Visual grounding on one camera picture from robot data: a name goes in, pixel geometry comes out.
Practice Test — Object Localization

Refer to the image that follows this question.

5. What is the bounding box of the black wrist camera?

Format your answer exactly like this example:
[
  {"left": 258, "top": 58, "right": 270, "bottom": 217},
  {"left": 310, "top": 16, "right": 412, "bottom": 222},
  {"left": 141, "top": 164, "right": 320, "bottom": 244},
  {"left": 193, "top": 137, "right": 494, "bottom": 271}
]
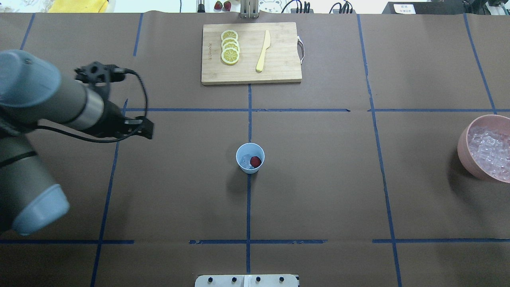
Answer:
[{"left": 74, "top": 61, "right": 126, "bottom": 97}]

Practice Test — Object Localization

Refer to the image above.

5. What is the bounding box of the wooden cutting board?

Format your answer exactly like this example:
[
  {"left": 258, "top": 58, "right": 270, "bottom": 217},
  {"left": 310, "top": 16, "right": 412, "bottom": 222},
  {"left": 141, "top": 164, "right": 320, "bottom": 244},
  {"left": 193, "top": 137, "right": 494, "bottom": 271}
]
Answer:
[{"left": 201, "top": 22, "right": 302, "bottom": 85}]

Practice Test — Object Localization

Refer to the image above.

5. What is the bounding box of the yellow cloth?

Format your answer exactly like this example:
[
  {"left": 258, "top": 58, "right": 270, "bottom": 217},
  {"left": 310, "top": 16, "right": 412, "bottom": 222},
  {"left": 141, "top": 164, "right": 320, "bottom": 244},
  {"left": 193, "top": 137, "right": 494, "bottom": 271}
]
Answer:
[{"left": 49, "top": 0, "right": 109, "bottom": 13}]

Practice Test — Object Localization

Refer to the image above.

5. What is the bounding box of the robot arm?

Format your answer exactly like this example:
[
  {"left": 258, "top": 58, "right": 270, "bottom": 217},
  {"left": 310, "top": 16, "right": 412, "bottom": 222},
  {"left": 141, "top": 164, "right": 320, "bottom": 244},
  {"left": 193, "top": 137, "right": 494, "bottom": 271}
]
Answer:
[{"left": 0, "top": 49, "right": 154, "bottom": 236}]

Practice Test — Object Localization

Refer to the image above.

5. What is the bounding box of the pile of clear ice cubes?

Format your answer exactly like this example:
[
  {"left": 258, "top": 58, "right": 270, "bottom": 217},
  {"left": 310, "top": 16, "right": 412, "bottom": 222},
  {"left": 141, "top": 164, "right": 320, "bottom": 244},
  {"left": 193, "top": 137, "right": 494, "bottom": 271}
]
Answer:
[{"left": 467, "top": 126, "right": 510, "bottom": 181}]

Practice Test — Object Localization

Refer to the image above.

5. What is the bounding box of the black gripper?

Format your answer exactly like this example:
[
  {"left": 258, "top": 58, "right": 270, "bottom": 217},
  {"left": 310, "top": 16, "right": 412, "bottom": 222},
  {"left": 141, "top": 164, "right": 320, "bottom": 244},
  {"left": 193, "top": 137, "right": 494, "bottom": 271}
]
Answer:
[{"left": 94, "top": 102, "right": 154, "bottom": 140}]

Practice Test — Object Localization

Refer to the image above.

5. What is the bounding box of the aluminium frame post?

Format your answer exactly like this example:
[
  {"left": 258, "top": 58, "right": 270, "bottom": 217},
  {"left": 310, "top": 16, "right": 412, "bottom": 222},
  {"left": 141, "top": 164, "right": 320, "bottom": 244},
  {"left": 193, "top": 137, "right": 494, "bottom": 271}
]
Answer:
[{"left": 240, "top": 0, "right": 260, "bottom": 19}]

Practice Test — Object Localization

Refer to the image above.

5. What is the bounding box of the light blue cup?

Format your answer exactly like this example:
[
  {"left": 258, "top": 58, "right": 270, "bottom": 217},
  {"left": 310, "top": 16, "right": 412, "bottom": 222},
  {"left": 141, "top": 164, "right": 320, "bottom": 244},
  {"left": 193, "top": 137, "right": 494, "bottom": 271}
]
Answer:
[{"left": 235, "top": 142, "right": 265, "bottom": 174}]

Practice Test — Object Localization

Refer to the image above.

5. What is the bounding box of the yellow plastic knife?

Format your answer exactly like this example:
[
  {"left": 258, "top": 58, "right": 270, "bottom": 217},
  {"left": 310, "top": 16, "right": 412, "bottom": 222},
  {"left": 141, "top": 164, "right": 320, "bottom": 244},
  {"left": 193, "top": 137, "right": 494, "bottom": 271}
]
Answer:
[{"left": 255, "top": 29, "right": 271, "bottom": 73}]

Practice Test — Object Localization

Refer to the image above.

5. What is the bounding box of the ice cube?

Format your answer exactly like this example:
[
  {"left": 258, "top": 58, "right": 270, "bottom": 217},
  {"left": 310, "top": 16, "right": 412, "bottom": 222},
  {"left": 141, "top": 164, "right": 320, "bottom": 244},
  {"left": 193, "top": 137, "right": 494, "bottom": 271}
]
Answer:
[{"left": 240, "top": 154, "right": 253, "bottom": 169}]

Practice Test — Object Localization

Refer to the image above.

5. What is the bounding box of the white camera pole mount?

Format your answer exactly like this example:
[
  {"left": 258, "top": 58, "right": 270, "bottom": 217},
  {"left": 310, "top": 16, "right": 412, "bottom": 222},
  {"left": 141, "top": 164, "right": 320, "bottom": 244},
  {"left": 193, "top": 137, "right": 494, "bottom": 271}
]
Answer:
[{"left": 194, "top": 274, "right": 300, "bottom": 287}]

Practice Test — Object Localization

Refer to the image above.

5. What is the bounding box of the pink bowl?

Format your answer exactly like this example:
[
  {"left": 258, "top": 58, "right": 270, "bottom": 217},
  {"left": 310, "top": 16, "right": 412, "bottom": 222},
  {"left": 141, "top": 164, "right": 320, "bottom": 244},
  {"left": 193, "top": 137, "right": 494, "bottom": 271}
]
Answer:
[{"left": 457, "top": 114, "right": 510, "bottom": 183}]

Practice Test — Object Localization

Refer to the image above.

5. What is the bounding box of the black power strip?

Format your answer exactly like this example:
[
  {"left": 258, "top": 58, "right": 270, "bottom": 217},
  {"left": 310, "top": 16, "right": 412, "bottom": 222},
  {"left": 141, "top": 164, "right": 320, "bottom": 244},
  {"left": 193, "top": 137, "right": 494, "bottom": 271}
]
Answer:
[{"left": 381, "top": 0, "right": 473, "bottom": 15}]

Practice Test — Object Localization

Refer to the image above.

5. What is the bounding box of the lemon slice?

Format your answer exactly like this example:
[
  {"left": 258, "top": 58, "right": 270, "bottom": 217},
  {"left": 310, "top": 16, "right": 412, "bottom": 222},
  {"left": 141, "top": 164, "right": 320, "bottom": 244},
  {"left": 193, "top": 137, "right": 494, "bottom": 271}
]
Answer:
[
  {"left": 222, "top": 37, "right": 240, "bottom": 49},
  {"left": 222, "top": 42, "right": 240, "bottom": 53},
  {"left": 221, "top": 29, "right": 239, "bottom": 41},
  {"left": 221, "top": 50, "right": 240, "bottom": 65}
]

